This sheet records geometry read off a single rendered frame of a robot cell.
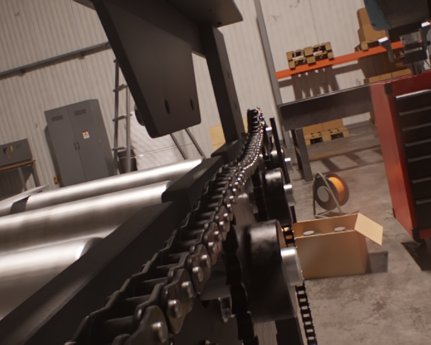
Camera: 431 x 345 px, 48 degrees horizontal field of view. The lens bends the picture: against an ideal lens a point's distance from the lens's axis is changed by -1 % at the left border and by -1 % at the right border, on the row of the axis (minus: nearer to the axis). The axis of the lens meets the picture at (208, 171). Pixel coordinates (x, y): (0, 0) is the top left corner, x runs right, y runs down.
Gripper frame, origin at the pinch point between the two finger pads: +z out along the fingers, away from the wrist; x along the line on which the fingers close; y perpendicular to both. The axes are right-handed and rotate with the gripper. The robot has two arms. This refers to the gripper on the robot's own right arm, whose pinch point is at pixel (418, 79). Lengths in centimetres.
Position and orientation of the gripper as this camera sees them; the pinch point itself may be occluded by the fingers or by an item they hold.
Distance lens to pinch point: 254.9
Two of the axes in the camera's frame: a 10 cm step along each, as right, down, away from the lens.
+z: 2.4, 9.6, 1.2
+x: 2.3, 0.6, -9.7
